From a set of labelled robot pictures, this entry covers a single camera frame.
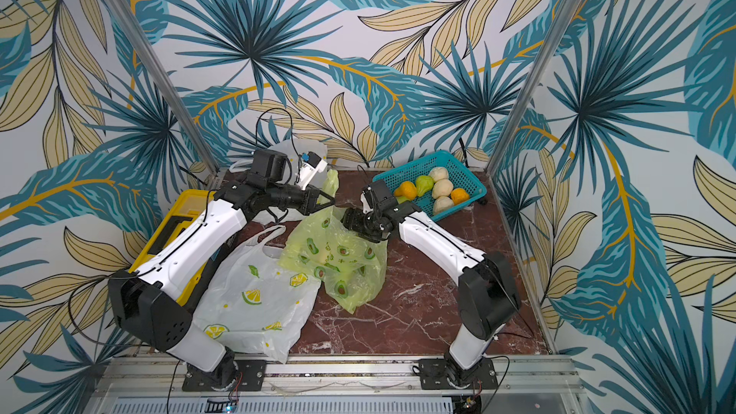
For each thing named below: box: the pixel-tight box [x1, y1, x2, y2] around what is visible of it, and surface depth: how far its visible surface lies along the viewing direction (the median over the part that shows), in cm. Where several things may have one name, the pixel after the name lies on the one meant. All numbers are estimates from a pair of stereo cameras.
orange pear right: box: [450, 187, 470, 206], surface depth 109 cm
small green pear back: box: [414, 174, 435, 198], surface depth 112 cm
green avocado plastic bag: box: [277, 169, 390, 315], surface depth 85 cm
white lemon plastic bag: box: [192, 225, 322, 365], surface depth 85 cm
